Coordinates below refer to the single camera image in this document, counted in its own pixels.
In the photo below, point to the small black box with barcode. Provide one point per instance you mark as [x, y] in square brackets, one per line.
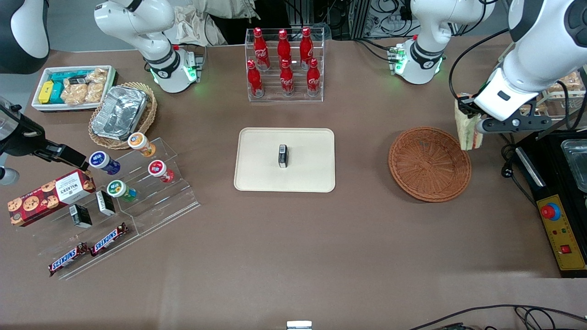
[80, 216]

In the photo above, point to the red gum bottle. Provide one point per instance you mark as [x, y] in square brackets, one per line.
[157, 168]

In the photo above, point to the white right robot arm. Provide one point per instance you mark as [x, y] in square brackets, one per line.
[137, 23]

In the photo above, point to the beige jacket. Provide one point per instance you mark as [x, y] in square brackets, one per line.
[197, 23]

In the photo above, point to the triangle sandwich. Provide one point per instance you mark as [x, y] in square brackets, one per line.
[467, 135]

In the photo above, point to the small white device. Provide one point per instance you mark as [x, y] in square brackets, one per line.
[299, 325]

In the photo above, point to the yellow control panel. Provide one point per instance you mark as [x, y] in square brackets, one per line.
[568, 229]

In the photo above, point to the purple gum bottle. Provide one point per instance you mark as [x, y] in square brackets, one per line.
[98, 159]

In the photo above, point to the red Walkers shortbread box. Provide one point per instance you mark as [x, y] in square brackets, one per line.
[41, 199]

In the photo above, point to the red emergency stop button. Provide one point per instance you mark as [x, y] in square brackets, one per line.
[550, 211]

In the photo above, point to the Snickers chocolate bar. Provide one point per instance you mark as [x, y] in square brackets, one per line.
[66, 260]
[107, 239]

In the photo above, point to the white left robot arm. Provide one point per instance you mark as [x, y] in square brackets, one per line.
[545, 46]

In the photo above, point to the short teal snack box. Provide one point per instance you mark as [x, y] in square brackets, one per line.
[58, 94]

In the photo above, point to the stainless steel pan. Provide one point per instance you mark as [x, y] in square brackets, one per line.
[578, 160]

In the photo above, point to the clear acrylic bottle rack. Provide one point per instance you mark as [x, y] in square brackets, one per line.
[270, 99]

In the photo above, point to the red Coca-Cola bottle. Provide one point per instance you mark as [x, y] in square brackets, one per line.
[313, 80]
[284, 48]
[255, 82]
[261, 52]
[306, 48]
[287, 82]

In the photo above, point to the golden bread bun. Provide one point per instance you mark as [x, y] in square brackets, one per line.
[571, 82]

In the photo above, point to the black countertop machine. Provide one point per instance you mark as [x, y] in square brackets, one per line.
[550, 160]

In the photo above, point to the green gum bottle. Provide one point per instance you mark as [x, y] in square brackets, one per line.
[117, 188]

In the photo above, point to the yellow snack box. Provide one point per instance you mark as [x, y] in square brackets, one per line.
[46, 93]

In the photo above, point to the long teal snack box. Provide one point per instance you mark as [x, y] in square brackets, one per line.
[64, 75]

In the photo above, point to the clear acrylic tiered display stand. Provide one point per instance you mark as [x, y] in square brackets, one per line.
[174, 201]

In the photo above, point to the silver foil packet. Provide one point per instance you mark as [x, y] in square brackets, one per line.
[119, 112]

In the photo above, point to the orange gum bottle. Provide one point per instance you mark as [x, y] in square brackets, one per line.
[137, 140]

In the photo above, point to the brown wicker basket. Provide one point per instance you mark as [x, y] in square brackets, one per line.
[429, 165]

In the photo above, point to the cream plastic tray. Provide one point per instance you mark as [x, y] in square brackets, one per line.
[261, 169]

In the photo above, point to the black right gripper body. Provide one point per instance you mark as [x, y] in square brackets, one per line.
[24, 143]

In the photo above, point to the white plastic bin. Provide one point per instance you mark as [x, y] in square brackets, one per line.
[64, 108]

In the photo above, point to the clear bag of fried snacks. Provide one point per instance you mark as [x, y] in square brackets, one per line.
[73, 94]
[98, 75]
[95, 91]

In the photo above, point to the small black box white label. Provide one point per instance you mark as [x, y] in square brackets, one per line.
[105, 203]

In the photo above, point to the light wicker basket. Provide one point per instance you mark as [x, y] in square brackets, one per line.
[150, 112]

